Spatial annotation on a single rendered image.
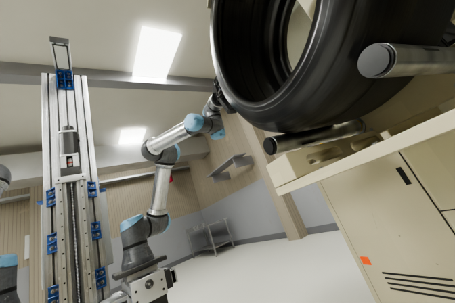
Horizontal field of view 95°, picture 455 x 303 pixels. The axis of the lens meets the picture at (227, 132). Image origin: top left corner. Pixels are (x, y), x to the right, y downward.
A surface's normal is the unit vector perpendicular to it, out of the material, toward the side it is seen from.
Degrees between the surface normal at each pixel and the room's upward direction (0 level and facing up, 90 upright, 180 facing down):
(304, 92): 101
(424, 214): 90
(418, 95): 90
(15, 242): 90
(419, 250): 90
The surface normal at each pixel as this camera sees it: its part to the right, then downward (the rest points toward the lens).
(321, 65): -0.79, 0.27
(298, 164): 0.33, -0.46
